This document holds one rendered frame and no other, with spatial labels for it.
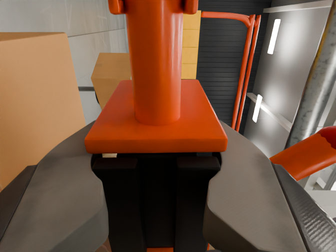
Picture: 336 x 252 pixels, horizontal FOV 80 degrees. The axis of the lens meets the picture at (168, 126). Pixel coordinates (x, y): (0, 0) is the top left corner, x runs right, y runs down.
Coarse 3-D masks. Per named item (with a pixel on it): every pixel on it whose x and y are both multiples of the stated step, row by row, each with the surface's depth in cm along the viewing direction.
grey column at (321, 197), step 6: (312, 192) 168; (318, 192) 168; (324, 192) 168; (330, 192) 168; (318, 198) 162; (324, 198) 162; (330, 198) 162; (318, 204) 157; (324, 204) 157; (330, 204) 157; (324, 210) 159; (330, 210) 159; (330, 216) 163
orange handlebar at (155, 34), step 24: (120, 0) 7; (144, 0) 7; (168, 0) 7; (192, 0) 7; (144, 24) 7; (168, 24) 7; (144, 48) 7; (168, 48) 7; (144, 72) 8; (168, 72) 8; (144, 96) 8; (168, 96) 8; (144, 120) 9; (168, 120) 9
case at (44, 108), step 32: (0, 32) 26; (32, 32) 26; (64, 32) 27; (0, 64) 16; (32, 64) 20; (64, 64) 27; (0, 96) 16; (32, 96) 20; (64, 96) 27; (0, 128) 16; (32, 128) 20; (64, 128) 27; (0, 160) 16; (32, 160) 20
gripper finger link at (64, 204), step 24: (72, 144) 9; (48, 168) 8; (72, 168) 8; (24, 192) 7; (48, 192) 7; (72, 192) 7; (96, 192) 7; (24, 216) 6; (48, 216) 6; (72, 216) 6; (96, 216) 6; (24, 240) 5; (48, 240) 5; (72, 240) 6; (96, 240) 7
